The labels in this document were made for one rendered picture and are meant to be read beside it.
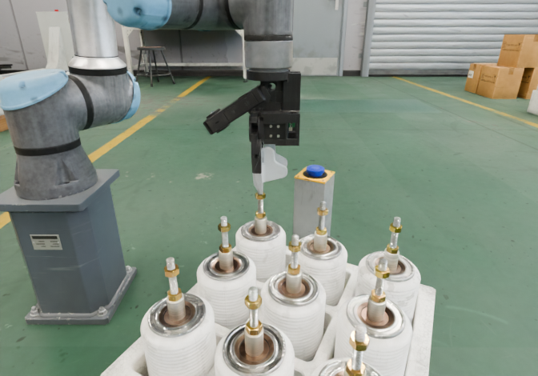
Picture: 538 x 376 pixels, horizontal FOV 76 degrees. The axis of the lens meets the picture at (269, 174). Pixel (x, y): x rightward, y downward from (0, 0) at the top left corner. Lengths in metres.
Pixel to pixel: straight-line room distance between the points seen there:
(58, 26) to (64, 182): 3.38
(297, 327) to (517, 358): 0.53
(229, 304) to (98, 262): 0.38
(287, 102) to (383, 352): 0.37
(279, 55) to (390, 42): 5.23
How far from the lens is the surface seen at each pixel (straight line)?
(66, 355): 0.88
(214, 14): 0.57
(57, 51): 4.03
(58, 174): 0.79
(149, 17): 0.49
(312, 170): 0.74
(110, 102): 0.83
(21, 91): 0.76
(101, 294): 0.90
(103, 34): 0.83
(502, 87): 4.19
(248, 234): 0.65
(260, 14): 0.53
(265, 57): 0.53
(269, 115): 0.54
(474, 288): 1.06
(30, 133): 0.78
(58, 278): 0.88
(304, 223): 0.78
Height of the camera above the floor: 0.60
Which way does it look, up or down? 22 degrees down
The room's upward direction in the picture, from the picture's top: straight up
